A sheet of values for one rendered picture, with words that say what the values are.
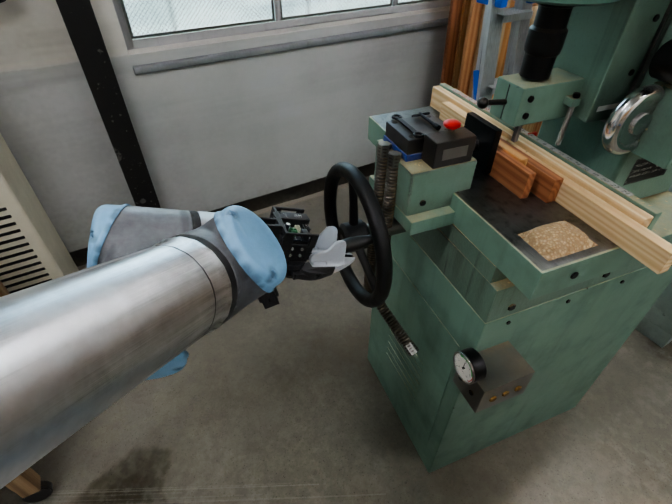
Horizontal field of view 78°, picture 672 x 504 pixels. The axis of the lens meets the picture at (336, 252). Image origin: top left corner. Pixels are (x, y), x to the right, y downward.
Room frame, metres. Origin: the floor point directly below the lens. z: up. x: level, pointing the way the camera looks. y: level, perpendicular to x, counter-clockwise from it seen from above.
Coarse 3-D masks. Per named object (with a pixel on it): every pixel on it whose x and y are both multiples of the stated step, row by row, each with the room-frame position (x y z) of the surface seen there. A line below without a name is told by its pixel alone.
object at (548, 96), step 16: (512, 80) 0.74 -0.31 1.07; (528, 80) 0.74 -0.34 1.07; (544, 80) 0.74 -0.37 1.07; (560, 80) 0.74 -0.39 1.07; (576, 80) 0.75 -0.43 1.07; (496, 96) 0.76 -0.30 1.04; (512, 96) 0.72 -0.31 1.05; (528, 96) 0.71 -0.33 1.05; (544, 96) 0.72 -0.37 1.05; (560, 96) 0.74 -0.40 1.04; (496, 112) 0.75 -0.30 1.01; (512, 112) 0.71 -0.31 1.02; (528, 112) 0.71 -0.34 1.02; (544, 112) 0.73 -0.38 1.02; (560, 112) 0.74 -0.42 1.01
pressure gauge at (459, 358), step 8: (456, 352) 0.45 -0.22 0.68; (464, 352) 0.44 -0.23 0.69; (472, 352) 0.44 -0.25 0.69; (456, 360) 0.45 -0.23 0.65; (464, 360) 0.43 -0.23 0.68; (472, 360) 0.42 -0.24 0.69; (480, 360) 0.43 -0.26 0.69; (456, 368) 0.44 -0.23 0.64; (472, 368) 0.41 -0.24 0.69; (480, 368) 0.41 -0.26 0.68; (464, 376) 0.42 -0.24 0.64; (472, 376) 0.41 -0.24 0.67; (480, 376) 0.41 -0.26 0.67
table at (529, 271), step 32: (384, 128) 0.92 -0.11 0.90; (480, 192) 0.65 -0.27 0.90; (416, 224) 0.60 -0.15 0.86; (448, 224) 0.62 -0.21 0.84; (480, 224) 0.56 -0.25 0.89; (512, 224) 0.55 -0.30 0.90; (544, 224) 0.55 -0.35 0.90; (576, 224) 0.55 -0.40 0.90; (512, 256) 0.49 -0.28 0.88; (576, 256) 0.47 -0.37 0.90; (608, 256) 0.48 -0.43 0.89; (544, 288) 0.44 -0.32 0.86
